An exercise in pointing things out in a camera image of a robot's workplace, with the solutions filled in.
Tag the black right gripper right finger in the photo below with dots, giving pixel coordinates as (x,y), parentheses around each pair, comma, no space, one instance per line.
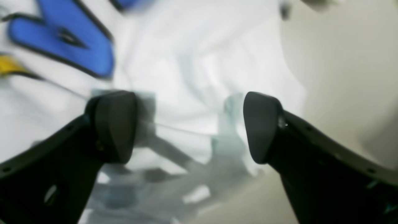
(325,182)

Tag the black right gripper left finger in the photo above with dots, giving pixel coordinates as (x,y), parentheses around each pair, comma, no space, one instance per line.
(51,182)

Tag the white printed t-shirt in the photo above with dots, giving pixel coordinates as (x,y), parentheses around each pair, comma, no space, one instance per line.
(190,63)

